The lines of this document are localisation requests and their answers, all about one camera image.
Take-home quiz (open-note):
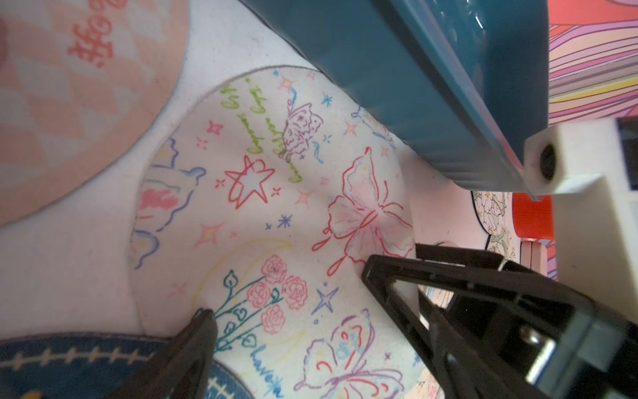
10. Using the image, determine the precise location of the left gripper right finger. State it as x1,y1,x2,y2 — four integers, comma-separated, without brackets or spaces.
362,244,637,398

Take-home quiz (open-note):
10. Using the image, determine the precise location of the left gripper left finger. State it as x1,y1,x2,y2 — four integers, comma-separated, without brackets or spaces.
106,309,218,398

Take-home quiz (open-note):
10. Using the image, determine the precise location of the blue denim bears moon coaster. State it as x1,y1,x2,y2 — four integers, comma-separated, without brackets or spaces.
0,332,255,399

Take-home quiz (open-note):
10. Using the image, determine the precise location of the white butterfly star coaster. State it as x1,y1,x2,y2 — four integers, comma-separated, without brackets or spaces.
129,66,425,398

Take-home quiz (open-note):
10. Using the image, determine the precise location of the teal plastic storage box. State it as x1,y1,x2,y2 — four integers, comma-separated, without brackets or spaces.
248,1,549,192

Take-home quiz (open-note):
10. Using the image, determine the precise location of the red cup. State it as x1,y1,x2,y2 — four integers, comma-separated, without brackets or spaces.
512,193,554,240

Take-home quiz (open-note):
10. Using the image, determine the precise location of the white floral green coaster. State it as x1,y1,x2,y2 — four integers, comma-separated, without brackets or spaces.
471,191,521,262

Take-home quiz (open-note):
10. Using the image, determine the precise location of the pink checkered bear coaster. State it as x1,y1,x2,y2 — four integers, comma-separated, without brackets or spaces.
1,1,190,224

